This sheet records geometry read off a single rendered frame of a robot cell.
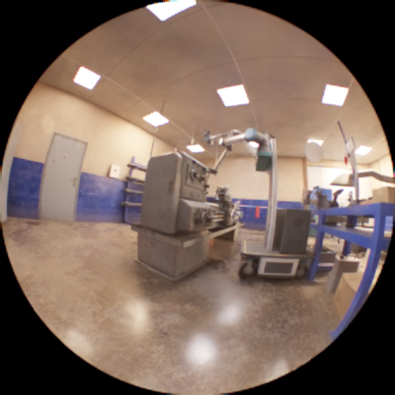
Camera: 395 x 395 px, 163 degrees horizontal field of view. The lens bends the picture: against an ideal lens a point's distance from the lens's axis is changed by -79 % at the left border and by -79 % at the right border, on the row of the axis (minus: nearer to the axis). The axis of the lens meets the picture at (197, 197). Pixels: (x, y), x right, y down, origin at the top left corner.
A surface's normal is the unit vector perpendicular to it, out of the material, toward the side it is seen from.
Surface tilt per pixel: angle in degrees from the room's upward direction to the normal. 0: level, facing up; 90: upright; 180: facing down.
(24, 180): 90
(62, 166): 90
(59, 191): 90
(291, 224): 90
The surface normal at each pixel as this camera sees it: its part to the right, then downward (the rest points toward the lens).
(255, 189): -0.49, -0.11
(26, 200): 0.87, 0.05
